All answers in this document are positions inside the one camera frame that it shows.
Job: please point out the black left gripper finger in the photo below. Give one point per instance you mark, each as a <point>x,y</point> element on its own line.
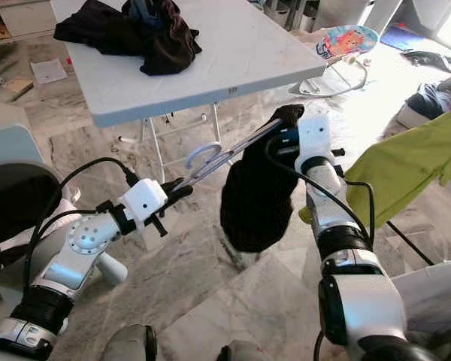
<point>184,194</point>
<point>181,186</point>

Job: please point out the greyish plastic clothes hanger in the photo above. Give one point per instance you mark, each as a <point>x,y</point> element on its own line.
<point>240,148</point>

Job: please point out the black garment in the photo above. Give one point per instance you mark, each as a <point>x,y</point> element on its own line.
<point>259,195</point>

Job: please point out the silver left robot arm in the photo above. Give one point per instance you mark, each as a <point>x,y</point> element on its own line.
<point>83,241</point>

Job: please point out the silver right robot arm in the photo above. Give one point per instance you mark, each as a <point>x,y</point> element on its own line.
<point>331,210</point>

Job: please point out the white marker pen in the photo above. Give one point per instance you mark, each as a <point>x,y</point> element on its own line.
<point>128,139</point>

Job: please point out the white folding table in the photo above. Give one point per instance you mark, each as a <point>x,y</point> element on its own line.
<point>255,53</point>

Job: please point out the yellow green shirt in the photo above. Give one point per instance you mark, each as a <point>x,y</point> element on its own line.
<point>398,169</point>

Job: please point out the dark clothes pile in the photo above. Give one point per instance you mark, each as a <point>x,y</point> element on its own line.
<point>169,49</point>

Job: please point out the blue denim garment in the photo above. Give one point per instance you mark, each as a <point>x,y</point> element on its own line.
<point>436,101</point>

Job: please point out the blue floor mat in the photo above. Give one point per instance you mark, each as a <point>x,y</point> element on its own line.
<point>402,37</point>

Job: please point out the dark clothes in tub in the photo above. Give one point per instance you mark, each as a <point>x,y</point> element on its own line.
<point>15,214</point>

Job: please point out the black metal drying rack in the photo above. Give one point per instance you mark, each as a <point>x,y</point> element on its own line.
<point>410,242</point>

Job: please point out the grey laundry tub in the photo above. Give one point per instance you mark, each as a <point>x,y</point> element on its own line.
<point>15,150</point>

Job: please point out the robot left leg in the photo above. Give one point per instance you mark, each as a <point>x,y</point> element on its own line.
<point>128,346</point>

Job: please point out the robot leg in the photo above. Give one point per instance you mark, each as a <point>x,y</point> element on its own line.
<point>128,346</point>
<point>244,353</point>

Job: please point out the black cloth item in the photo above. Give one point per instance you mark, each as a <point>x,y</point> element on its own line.
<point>430,62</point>

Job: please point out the white paper sheet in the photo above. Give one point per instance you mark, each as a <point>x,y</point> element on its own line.
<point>49,71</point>

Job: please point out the robot right leg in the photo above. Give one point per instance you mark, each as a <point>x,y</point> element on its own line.
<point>244,353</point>

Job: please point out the brown cardboard book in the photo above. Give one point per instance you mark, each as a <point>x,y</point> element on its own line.
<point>18,89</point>

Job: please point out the white shirt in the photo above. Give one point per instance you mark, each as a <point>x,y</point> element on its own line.
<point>432,297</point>

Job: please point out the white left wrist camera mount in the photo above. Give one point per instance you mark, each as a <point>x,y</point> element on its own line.
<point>144,203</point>

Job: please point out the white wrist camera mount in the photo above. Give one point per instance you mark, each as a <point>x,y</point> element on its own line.
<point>316,139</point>
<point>144,203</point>

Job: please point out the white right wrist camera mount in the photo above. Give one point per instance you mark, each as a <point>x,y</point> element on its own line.
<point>316,139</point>

